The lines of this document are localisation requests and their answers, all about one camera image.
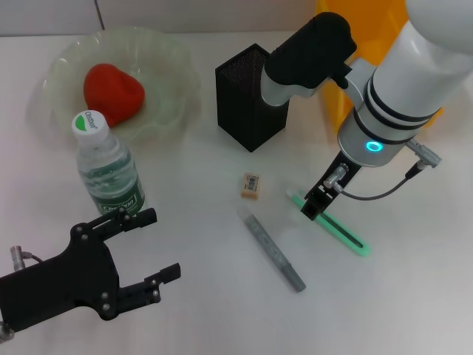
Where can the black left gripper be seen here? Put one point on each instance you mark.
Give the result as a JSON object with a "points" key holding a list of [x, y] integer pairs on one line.
{"points": [[66, 281]]}

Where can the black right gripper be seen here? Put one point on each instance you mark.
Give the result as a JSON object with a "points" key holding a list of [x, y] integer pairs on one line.
{"points": [[332, 181]]}

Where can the clear water bottle green label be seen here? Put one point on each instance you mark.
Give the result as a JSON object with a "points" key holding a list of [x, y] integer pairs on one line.
{"points": [[107, 174]]}

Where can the red heart-shaped object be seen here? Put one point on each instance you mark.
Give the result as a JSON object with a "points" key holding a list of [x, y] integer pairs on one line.
{"points": [[111, 92]]}

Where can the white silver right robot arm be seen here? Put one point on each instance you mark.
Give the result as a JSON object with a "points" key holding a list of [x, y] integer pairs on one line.
{"points": [[406, 85]]}

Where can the grey marker pen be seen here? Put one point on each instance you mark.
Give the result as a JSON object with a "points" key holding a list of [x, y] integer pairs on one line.
{"points": [[269, 247]]}

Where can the black mesh pen holder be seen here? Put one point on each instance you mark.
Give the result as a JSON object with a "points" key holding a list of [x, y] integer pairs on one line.
{"points": [[247, 111]]}

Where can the pale green glass fruit plate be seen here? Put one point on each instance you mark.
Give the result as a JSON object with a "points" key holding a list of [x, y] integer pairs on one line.
{"points": [[159, 74]]}

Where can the yellow plastic storage bin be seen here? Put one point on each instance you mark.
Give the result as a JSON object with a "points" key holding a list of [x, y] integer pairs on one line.
{"points": [[369, 33]]}

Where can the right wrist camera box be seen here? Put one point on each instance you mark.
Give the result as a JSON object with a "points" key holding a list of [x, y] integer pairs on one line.
{"points": [[310, 48]]}

